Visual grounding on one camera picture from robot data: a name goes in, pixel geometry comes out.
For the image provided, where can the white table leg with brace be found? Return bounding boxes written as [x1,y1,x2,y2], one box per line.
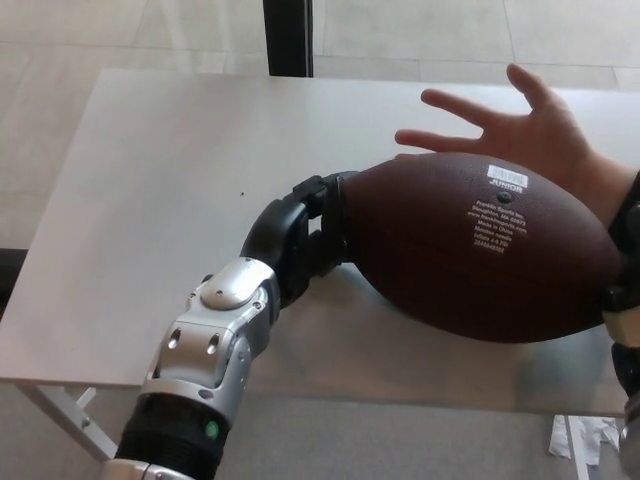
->
[19,385,115,462]

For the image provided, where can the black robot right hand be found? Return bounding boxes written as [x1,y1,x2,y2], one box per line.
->
[601,169,640,314]

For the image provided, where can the crumpled white tape strips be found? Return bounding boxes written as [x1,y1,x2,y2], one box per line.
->
[548,414,626,480]

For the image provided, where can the brown junior football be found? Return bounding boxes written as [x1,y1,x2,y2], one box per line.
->
[339,152,624,345]

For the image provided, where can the white table leg with tape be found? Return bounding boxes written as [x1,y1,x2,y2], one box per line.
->
[564,414,589,480]

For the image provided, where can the person's bare hand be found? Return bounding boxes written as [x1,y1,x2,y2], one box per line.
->
[394,63,640,226]

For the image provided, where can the dark low floor object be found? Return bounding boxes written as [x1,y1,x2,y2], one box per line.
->
[0,248,25,302]

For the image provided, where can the black vertical window post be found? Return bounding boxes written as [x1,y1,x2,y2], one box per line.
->
[263,0,315,78]

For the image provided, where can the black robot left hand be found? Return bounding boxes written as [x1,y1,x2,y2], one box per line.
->
[238,169,359,309]

